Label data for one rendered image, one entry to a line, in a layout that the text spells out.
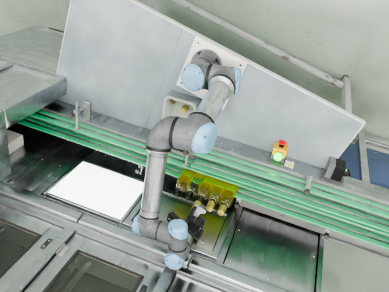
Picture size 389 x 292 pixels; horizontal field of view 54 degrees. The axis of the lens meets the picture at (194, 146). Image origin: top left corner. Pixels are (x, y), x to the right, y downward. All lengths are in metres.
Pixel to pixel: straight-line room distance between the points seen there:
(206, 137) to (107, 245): 0.75
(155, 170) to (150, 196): 0.10
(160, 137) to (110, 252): 0.64
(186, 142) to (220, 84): 0.36
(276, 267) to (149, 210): 0.70
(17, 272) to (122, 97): 1.04
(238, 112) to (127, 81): 0.63
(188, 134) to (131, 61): 0.86
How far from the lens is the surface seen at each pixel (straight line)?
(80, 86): 2.33
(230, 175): 1.94
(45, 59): 2.60
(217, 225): 1.92
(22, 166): 2.26
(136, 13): 2.02
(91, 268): 1.74
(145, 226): 1.51
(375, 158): 2.40
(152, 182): 1.44
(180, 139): 1.35
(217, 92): 1.56
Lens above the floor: 2.53
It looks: 56 degrees down
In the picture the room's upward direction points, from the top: 145 degrees counter-clockwise
